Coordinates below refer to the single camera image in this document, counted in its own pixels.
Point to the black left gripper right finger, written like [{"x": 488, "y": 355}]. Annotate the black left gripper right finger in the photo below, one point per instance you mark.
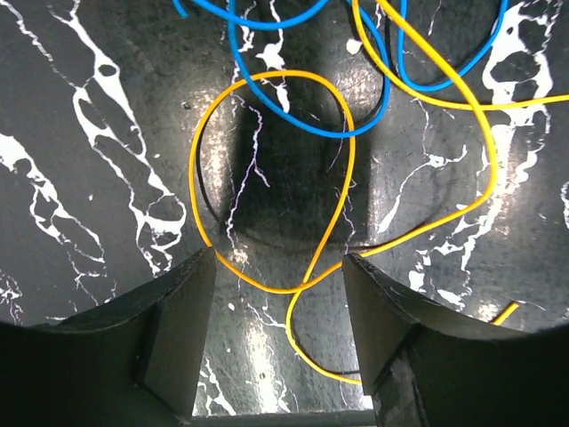
[{"x": 423, "y": 364}]

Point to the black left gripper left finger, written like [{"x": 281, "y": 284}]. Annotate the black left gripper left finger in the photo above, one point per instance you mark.
[{"x": 134, "y": 361}]

